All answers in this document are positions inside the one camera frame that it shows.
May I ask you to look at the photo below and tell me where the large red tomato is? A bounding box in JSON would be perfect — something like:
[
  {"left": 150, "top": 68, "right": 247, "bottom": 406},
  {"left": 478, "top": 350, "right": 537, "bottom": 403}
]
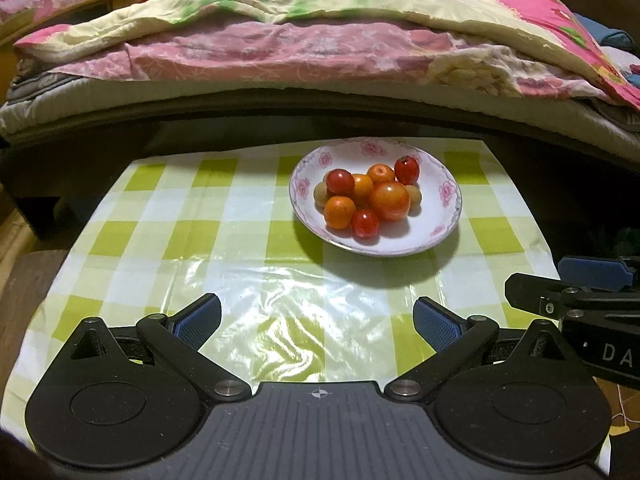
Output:
[{"left": 369, "top": 181, "right": 412, "bottom": 223}]

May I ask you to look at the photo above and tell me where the pink floral bedsheet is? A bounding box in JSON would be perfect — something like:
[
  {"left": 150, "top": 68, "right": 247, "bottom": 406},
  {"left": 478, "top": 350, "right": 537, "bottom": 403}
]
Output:
[{"left": 47, "top": 15, "right": 640, "bottom": 111}]

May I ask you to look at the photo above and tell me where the green white checked tablecloth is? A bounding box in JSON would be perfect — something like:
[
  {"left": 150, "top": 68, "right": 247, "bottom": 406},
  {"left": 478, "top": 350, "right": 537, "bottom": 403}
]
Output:
[{"left": 0, "top": 136, "right": 613, "bottom": 480}]

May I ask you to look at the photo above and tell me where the dark bed frame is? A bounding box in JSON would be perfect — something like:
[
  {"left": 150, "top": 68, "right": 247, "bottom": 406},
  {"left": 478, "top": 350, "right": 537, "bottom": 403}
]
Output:
[{"left": 0, "top": 87, "right": 640, "bottom": 241}]

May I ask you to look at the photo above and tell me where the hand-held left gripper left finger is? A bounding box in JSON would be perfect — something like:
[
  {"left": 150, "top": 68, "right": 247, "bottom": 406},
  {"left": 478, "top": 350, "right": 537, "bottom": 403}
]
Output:
[{"left": 67, "top": 292, "right": 252, "bottom": 406}]

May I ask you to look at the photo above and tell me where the blue cloth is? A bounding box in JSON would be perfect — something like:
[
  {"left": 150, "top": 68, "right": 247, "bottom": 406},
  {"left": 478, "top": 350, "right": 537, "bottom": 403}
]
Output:
[{"left": 580, "top": 12, "right": 640, "bottom": 56}]

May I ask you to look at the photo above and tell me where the grey folded blanket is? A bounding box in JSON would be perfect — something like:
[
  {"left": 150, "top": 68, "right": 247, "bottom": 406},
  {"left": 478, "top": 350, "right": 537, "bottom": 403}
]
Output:
[{"left": 5, "top": 70, "right": 66, "bottom": 103}]

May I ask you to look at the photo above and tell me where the bed with floral quilts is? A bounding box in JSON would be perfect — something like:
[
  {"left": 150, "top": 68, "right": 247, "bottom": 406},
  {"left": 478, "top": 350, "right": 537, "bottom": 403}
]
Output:
[{"left": 0, "top": 72, "right": 640, "bottom": 148}]

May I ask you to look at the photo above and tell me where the white floral plate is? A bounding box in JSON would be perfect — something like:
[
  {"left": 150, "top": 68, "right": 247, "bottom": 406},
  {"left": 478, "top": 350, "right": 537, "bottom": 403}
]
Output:
[{"left": 289, "top": 139, "right": 462, "bottom": 258}]

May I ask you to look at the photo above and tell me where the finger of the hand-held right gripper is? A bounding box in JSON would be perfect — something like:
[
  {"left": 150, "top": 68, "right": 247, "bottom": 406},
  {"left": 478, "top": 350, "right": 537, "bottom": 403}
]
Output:
[
  {"left": 505, "top": 272, "right": 640, "bottom": 318},
  {"left": 557, "top": 255, "right": 640, "bottom": 292}
]

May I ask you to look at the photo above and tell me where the bright pink floral cloth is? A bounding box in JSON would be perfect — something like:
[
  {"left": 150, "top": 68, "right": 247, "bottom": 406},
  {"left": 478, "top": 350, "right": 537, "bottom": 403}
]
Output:
[{"left": 462, "top": 0, "right": 640, "bottom": 111}]

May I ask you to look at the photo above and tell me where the red cherry tomato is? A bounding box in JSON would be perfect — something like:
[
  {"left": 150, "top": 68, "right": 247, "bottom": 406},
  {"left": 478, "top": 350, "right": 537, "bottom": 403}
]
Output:
[
  {"left": 394, "top": 155, "right": 420, "bottom": 185},
  {"left": 326, "top": 168, "right": 356, "bottom": 194},
  {"left": 351, "top": 208, "right": 381, "bottom": 240}
]

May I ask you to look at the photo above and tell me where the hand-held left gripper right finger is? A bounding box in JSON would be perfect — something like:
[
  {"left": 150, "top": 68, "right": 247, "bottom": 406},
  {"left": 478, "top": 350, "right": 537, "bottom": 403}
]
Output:
[{"left": 382, "top": 296, "right": 576, "bottom": 405}]

